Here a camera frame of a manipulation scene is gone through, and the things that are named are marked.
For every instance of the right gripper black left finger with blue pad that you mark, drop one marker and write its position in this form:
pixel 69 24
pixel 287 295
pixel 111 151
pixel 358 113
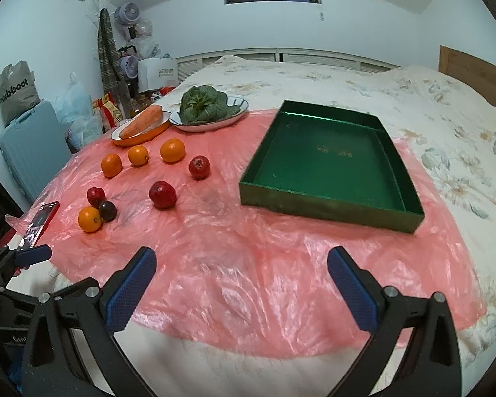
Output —
pixel 52 365

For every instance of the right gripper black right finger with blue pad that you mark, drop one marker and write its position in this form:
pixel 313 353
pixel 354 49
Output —
pixel 431 363

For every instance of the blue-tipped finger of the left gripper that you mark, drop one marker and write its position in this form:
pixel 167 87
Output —
pixel 24 258

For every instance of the orange fruit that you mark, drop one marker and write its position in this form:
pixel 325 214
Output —
pixel 89 219
pixel 111 165
pixel 138 155
pixel 172 151

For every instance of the dark plum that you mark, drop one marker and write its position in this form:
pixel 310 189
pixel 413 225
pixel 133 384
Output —
pixel 107 211

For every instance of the red smartphone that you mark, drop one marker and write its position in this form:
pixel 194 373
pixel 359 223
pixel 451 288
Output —
pixel 39 224

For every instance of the small red apple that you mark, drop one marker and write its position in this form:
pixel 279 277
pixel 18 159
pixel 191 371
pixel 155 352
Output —
pixel 95 196

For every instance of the light blue suitcase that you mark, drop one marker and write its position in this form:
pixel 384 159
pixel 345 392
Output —
pixel 35 149

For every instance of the pink plastic sheet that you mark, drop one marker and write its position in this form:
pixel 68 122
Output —
pixel 240 278

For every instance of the orange rimmed plate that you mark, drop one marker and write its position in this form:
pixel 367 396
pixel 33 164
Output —
pixel 144 136

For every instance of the clear plastic bag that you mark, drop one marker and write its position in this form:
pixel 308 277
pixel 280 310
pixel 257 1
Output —
pixel 75 114

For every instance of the grey printed bag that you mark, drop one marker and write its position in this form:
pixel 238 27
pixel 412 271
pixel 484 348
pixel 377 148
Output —
pixel 18 93

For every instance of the red yellow snack bag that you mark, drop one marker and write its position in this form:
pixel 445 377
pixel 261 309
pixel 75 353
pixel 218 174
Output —
pixel 111 116

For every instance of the carrot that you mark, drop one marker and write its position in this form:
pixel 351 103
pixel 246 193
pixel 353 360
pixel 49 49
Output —
pixel 148 117

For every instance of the plaid scarf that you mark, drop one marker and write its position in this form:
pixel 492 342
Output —
pixel 112 77

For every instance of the lower purple fan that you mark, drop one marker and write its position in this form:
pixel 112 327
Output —
pixel 130 67

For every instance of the purple fan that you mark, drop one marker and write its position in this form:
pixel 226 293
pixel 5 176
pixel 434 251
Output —
pixel 130 67
pixel 127 14

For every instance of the white cardboard box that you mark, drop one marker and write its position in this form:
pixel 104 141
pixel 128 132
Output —
pixel 157 73

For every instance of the green leafy vegetable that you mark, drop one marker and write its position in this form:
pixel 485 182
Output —
pixel 204 104

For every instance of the green shallow box tray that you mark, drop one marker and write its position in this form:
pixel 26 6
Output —
pixel 328 163

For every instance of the upper purple fan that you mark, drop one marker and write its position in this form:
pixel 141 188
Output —
pixel 127 14

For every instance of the wooden headboard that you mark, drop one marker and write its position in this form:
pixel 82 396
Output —
pixel 475 72

